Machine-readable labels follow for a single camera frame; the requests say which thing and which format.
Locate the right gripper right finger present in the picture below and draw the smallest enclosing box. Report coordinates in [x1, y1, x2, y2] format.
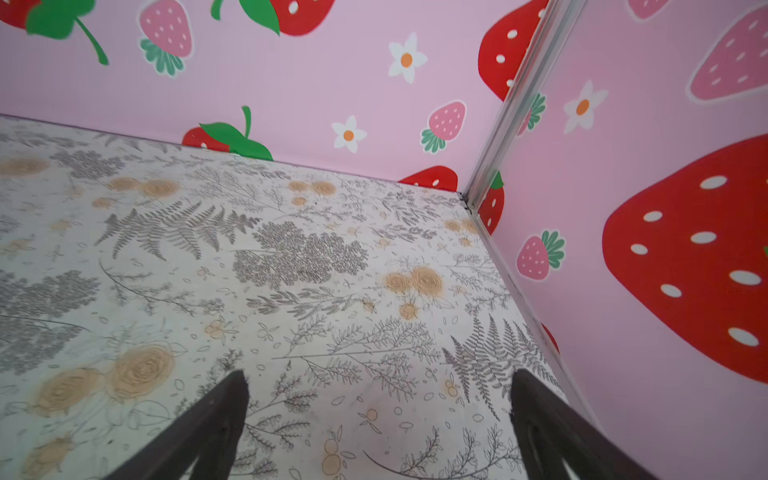
[510, 369, 654, 479]

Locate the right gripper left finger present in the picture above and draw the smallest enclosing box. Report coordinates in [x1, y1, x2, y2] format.
[108, 370, 250, 480]

